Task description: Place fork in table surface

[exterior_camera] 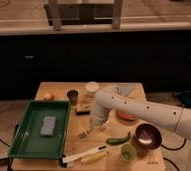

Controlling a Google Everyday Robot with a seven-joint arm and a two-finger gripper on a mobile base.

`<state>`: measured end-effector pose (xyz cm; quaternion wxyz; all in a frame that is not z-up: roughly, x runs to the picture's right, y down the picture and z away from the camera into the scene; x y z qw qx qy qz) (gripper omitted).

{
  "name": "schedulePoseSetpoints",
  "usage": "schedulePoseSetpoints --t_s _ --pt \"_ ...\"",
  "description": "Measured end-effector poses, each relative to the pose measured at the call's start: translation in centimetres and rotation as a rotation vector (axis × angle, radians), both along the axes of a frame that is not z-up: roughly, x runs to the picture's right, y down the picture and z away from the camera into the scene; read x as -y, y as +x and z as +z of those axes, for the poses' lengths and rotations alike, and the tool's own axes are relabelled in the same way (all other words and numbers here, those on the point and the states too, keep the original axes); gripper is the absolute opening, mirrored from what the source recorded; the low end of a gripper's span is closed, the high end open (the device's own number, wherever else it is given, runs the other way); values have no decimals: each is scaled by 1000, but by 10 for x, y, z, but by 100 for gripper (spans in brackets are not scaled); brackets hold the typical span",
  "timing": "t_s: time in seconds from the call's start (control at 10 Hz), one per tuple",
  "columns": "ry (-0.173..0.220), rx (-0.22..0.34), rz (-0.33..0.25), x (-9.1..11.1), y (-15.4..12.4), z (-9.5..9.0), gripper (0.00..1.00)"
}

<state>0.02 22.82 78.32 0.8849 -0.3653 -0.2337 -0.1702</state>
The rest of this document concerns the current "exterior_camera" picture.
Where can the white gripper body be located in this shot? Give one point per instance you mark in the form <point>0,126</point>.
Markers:
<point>98,117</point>

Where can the silver fork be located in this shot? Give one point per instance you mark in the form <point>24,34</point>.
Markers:
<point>90,131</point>

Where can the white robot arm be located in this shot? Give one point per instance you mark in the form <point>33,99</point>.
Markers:
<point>172,118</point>

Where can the wooden brush block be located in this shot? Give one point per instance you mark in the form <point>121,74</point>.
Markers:
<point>84,106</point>

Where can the green chili pepper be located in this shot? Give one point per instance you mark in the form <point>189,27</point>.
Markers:
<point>118,141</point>

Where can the orange plate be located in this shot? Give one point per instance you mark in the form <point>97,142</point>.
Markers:
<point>126,116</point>

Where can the white lidded jar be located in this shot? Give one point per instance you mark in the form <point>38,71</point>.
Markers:
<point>91,88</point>

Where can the dark metal cup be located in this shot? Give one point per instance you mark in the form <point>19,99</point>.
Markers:
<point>73,97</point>

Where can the grey cloth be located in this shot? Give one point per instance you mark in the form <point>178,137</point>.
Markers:
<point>124,90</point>

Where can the yellow banana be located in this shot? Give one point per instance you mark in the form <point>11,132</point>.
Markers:
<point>93,157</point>

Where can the small green cup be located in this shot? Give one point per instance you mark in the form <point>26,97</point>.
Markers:
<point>128,152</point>

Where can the grey sponge block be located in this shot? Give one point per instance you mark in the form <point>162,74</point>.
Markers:
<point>48,126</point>

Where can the dark red bowl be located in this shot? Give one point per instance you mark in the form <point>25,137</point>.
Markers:
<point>146,138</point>

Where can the green plastic tray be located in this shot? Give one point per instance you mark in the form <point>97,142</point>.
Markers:
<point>28,141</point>

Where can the teal object on floor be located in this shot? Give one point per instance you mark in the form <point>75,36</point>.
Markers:
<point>184,98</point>

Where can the wooden chair frame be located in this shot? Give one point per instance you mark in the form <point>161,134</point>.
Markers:
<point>83,12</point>

